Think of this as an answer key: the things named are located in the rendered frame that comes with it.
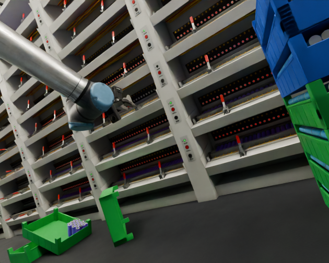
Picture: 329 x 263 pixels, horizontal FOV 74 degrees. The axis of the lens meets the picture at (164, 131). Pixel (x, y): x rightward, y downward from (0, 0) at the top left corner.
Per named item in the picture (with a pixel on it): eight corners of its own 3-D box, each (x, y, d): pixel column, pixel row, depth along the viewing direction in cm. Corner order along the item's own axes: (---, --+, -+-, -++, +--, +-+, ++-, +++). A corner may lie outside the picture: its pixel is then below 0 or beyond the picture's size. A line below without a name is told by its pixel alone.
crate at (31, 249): (29, 263, 104) (24, 247, 105) (10, 264, 114) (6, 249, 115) (81, 231, 130) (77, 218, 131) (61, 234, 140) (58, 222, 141)
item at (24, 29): (36, 16, 150) (24, -3, 148) (-1, 59, 180) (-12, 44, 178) (59, 18, 167) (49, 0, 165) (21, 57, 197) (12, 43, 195)
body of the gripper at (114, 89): (123, 88, 106) (104, 81, 96) (126, 104, 104) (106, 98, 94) (112, 95, 110) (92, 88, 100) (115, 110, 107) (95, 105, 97)
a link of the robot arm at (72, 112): (77, 122, 75) (73, 90, 78) (64, 133, 82) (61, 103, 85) (102, 124, 81) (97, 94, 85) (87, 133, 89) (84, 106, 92)
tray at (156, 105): (164, 106, 108) (155, 90, 107) (88, 143, 138) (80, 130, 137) (177, 97, 125) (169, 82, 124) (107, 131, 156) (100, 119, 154)
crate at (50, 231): (92, 232, 118) (91, 219, 117) (58, 255, 100) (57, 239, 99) (57, 219, 132) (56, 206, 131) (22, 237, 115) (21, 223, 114)
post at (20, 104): (50, 230, 168) (-13, 26, 181) (44, 231, 173) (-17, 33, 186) (72, 218, 186) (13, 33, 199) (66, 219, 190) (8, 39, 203)
